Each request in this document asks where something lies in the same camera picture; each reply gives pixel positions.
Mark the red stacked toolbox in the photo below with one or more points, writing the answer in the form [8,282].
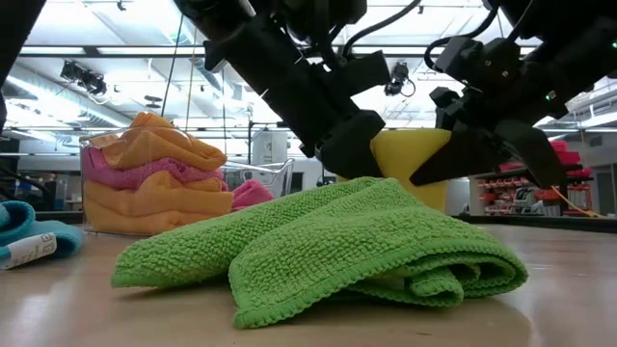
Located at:
[571,156]

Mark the blue microfiber towel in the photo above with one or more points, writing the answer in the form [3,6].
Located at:
[24,226]

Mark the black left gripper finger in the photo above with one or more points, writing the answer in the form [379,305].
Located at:
[352,144]

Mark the black overhead crossbar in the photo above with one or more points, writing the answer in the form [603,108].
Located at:
[120,51]

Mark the yellow microfiber towel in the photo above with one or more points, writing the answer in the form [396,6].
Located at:
[410,154]

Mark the black rack with orange items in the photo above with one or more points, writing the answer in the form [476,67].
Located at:
[511,193]

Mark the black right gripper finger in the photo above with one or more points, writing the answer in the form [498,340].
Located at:
[535,149]
[453,159]

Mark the black overhead camera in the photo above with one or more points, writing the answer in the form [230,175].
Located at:
[397,77]

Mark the black ceiling track lights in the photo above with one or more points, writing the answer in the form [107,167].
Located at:
[82,77]

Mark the clear plastic bin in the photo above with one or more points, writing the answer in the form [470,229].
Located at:
[279,178]

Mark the green microfiber towel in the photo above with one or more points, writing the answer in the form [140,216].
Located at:
[337,241]

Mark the pink microfiber towel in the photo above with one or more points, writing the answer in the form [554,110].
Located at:
[130,176]
[250,193]

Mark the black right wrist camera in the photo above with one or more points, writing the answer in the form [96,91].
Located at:
[467,58]

